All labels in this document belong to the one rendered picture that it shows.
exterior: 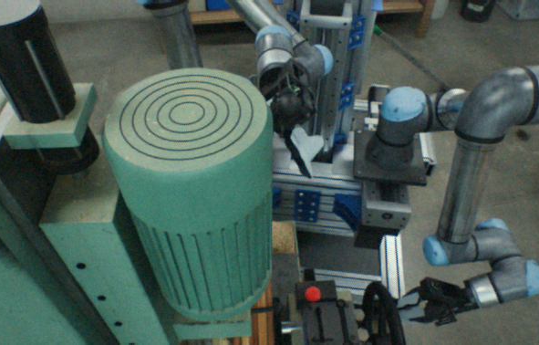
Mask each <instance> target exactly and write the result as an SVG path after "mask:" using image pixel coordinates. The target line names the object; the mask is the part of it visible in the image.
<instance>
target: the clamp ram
mask: <svg viewBox="0 0 539 345"><path fill-rule="evenodd" d="M276 303H280V298H279V297H276V298H273V305H274V304H276ZM273 317H274V333H275V345H283V336H282V335H291V329H302V328H303V323H302V321H281V313H280V314H275V313H274V312H273Z"/></svg>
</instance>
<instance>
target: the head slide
mask: <svg viewBox="0 0 539 345"><path fill-rule="evenodd" d="M95 137H96V139H97V142H98V146H99V155H98V158H97V160H96V161H95V162H94V163H93V164H92V165H91V166H89V167H88V168H87V169H86V170H84V171H82V172H76V173H73V174H67V175H59V174H58V175H57V178H56V180H55V182H54V186H53V188H52V191H51V193H50V195H49V197H48V200H47V204H46V206H45V209H44V211H43V214H42V216H41V219H40V222H39V226H40V227H41V229H42V230H43V232H44V233H45V235H46V236H47V238H48V239H49V242H50V243H51V245H52V246H53V247H54V248H55V249H56V251H57V253H58V254H59V256H60V257H61V259H62V260H63V261H64V263H65V264H66V266H67V269H68V270H69V272H70V273H72V274H73V276H74V277H75V279H76V280H77V282H78V283H79V284H80V286H81V287H82V288H83V290H84V291H85V293H86V294H87V296H88V298H89V300H90V301H91V303H92V304H93V306H94V307H95V308H96V310H97V311H98V313H100V315H101V316H102V318H103V319H104V320H105V321H106V323H107V325H108V326H109V328H110V330H111V331H112V332H113V334H114V335H115V337H116V338H117V340H118V341H119V343H120V344H121V345H178V341H179V340H178V337H177V335H176V332H175V330H174V328H173V326H172V322H173V314H174V307H172V306H171V304H170V303H169V302H168V301H167V300H166V298H165V297H164V296H163V295H162V294H161V290H160V288H159V285H158V283H157V279H156V277H155V275H154V273H153V270H152V268H151V265H150V261H149V259H148V256H147V254H146V251H145V249H144V246H142V244H141V241H140V238H139V236H138V233H137V230H136V227H135V225H134V223H133V221H132V218H131V216H130V212H129V209H128V207H127V205H126V202H125V200H124V197H123V195H122V192H121V190H120V188H119V184H118V183H117V181H116V178H115V176H114V173H113V171H112V169H111V167H110V165H109V161H108V157H107V155H106V153H105V151H104V148H103V144H102V135H98V136H95Z"/></svg>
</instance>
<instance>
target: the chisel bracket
mask: <svg viewBox="0 0 539 345"><path fill-rule="evenodd" d="M172 326H173V328H174V330H175V332H176V335H177V337H178V340H203V339H220V338H239V337H251V336H252V314H251V308H249V309H247V310H246V311H245V312H243V313H241V314H240V315H237V316H234V317H231V318H229V319H223V320H216V321H204V320H198V319H192V318H188V317H186V316H183V315H182V314H181V313H179V312H178V311H176V310H174V314H173V322H172Z"/></svg>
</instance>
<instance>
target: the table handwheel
mask: <svg viewBox="0 0 539 345"><path fill-rule="evenodd" d="M375 295H377V297H378V333H373V331H372V309H373V300H374V297H375ZM361 310H362V311H363V312H364V314H365V317H364V320H363V323H362V325H361V327H362V328H363V329H366V330H367V331H368V335H369V337H368V341H367V344H366V345H407V344H406V340H405V335H404V330H403V327H402V323H401V319H400V316H399V311H398V308H397V305H396V303H395V301H394V298H393V297H392V295H391V294H390V292H389V290H388V289H387V288H386V287H385V286H384V285H383V284H382V283H379V282H372V283H370V284H368V286H367V287H366V289H365V292H364V295H363V300H362V309H361ZM387 321H388V324H389V331H390V333H389V332H386V323H387Z"/></svg>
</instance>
